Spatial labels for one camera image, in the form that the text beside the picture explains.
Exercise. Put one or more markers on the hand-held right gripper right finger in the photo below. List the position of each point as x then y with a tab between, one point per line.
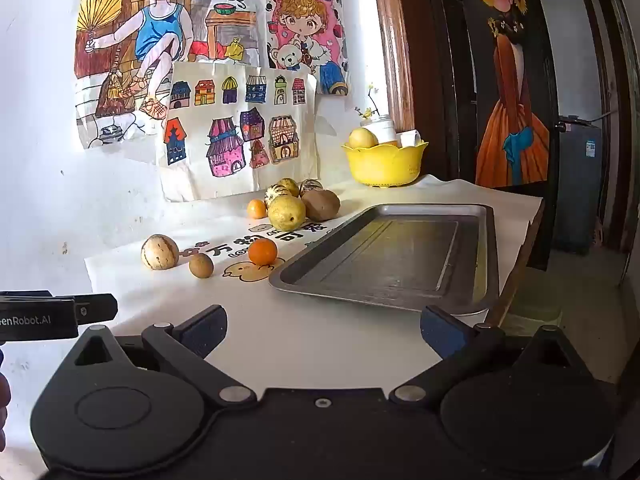
442	332

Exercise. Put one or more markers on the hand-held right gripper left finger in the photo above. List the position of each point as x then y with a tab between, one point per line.
205	331

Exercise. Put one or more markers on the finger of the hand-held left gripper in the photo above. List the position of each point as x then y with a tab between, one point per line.
97	307

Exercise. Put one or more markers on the small brown round fruit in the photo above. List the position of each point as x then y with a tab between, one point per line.
200	265

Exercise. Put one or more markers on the large cream striped melon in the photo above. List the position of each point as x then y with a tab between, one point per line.
159	251

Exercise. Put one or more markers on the metal tray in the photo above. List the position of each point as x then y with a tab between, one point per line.
390	255

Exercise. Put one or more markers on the small orange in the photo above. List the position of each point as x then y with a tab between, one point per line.
256	208

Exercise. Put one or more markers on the yellow pear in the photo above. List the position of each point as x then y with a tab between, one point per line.
286	213

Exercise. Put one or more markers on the small striped melon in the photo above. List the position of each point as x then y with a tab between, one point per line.
311	185
275	192

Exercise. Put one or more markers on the yellow-green round fruit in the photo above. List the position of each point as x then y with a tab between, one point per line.
289	184

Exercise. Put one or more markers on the white printed tablecloth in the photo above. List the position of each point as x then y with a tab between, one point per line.
300	320

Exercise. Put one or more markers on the yellow plastic bowl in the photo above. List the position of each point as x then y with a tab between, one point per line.
382	165

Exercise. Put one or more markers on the white paper cup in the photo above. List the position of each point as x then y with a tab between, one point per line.
409	138

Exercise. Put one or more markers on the grey appliance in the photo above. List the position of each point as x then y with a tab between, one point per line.
577	185

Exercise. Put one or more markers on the coloured houses drawing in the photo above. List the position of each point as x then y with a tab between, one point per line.
235	130

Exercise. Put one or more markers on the pale yellow round fruit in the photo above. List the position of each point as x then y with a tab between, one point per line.
362	138

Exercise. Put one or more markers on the white jar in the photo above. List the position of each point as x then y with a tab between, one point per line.
382	129

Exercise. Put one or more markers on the woman in orange dress painting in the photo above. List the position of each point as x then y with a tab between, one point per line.
510	110

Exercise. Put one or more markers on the yellow flower sprig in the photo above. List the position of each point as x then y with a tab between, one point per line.
369	110

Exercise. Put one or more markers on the dark wooden door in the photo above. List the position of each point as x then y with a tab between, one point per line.
440	85

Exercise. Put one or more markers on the boy with fan drawing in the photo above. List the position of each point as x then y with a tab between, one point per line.
150	30

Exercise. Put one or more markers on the girl with bear drawing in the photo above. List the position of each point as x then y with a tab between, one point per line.
305	20

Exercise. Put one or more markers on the brown wooden door frame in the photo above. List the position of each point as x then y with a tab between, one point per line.
392	35

